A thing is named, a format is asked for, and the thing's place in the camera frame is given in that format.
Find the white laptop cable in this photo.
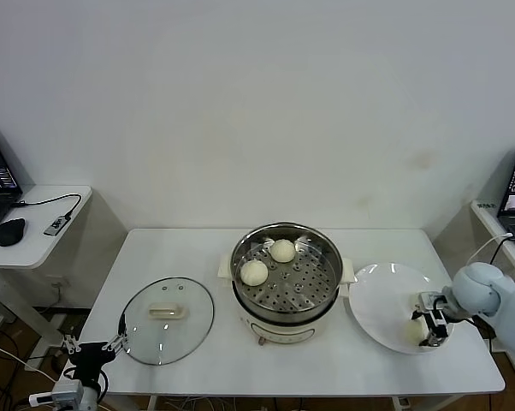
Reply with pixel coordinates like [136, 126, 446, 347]
[466, 233, 513, 265]

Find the white steamed baozi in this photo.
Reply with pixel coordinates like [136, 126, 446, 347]
[239, 259, 269, 287]
[269, 238, 296, 264]
[405, 320, 429, 343]

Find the steel steamer basket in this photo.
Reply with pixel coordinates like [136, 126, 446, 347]
[230, 222, 344, 320]

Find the black computer mouse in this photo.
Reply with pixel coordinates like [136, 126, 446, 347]
[0, 217, 27, 247]

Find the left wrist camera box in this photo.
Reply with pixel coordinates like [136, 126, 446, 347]
[29, 383, 86, 408]

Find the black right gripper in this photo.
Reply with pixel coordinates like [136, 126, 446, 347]
[411, 308, 450, 348]

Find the black laptop power cable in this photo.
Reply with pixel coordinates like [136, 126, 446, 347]
[490, 237, 515, 266]

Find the white round plate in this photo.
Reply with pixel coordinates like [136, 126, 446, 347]
[348, 262, 455, 354]

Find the white side table with mouse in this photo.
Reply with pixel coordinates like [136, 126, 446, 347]
[0, 184, 94, 373]

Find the white side table with label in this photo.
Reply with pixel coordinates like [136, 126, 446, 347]
[470, 200, 515, 378]

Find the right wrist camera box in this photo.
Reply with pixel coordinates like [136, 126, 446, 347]
[418, 292, 441, 314]

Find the grey usb hub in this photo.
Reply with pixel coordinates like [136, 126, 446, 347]
[43, 215, 68, 235]

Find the glass pot lid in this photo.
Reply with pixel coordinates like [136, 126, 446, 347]
[118, 277, 216, 366]

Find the white floor cable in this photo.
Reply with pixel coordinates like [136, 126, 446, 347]
[0, 337, 61, 383]

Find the cream electric cooker base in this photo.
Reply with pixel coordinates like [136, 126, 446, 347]
[217, 251, 356, 347]

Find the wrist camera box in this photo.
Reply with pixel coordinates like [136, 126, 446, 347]
[418, 292, 441, 314]
[29, 383, 86, 408]

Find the black usb hub cable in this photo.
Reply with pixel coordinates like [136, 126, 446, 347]
[12, 194, 83, 220]

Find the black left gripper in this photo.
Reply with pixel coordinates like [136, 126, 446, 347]
[62, 314, 128, 382]

